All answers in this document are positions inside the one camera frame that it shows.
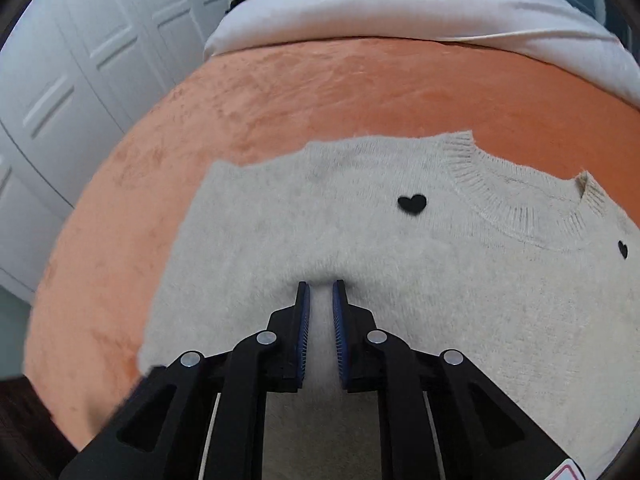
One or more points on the beige knit sweater with hearts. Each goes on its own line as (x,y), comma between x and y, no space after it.
(410,270)

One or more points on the white panelled wardrobe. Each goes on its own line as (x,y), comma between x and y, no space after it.
(75,70)

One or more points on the orange plush blanket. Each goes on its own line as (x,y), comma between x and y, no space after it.
(280,100)

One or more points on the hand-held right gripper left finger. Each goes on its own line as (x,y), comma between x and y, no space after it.
(301,340)

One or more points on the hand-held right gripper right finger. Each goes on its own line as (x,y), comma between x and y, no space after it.
(341,340)

